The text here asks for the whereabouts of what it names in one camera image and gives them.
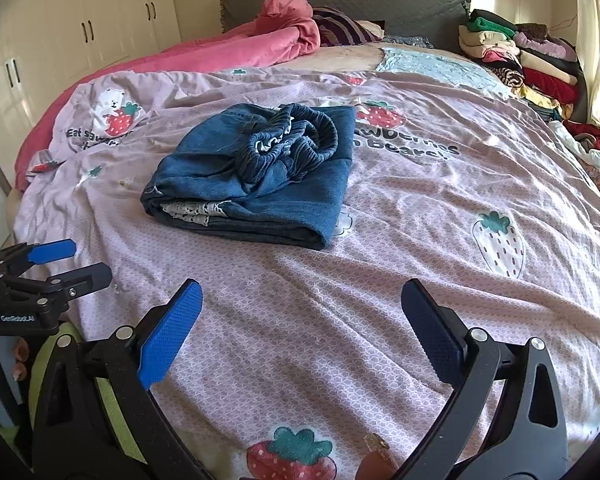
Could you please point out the purple striped pillow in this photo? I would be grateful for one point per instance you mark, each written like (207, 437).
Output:
(345, 27)

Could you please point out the grey bed headboard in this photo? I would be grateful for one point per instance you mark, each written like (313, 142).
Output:
(405, 0)

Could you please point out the dark floral pillow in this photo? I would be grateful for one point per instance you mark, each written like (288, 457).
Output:
(410, 41)

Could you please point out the white cloth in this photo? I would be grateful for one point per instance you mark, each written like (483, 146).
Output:
(587, 155)

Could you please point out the blue denim pants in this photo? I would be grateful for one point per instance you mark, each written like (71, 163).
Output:
(280, 200)

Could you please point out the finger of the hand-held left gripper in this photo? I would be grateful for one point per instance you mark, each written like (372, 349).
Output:
(85, 279)
(55, 251)

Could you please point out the person's left hand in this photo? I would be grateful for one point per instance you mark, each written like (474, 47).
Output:
(21, 355)

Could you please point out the brown object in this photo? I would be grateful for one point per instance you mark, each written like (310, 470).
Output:
(377, 460)

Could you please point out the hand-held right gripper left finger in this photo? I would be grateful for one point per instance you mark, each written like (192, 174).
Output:
(172, 340)

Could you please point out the light blue cloth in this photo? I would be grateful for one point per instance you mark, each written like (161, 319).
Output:
(440, 67)

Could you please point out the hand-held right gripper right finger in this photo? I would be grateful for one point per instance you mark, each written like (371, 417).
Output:
(430, 330)

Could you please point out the beige bed sheet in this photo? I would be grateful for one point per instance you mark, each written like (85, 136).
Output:
(335, 57)

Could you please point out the white wardrobe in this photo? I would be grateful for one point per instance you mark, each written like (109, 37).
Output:
(70, 25)

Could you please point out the pink strawberry printed blanket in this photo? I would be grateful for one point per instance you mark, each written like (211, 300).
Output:
(405, 240)

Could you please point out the pile of folded clothes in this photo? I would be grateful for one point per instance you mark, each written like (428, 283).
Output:
(530, 60)

